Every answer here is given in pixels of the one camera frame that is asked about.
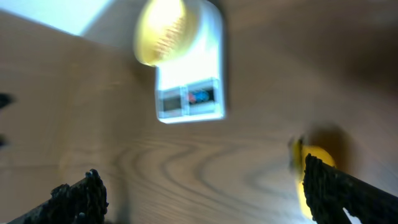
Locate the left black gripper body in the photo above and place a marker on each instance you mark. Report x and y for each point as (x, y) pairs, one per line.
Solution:
(6, 99)

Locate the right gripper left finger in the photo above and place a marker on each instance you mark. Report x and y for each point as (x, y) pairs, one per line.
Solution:
(84, 202)

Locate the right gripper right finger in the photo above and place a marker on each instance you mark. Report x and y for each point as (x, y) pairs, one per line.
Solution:
(329, 193)

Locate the yellow measuring scoop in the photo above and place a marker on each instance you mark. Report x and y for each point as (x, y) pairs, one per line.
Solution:
(298, 152)

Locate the white digital kitchen scale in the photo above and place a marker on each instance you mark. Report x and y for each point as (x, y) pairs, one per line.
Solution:
(191, 87)

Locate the pale yellow bowl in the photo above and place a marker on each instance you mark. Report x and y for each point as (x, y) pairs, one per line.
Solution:
(155, 15)

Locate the soybeans in bowl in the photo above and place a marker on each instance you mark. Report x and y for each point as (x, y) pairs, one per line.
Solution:
(170, 38)

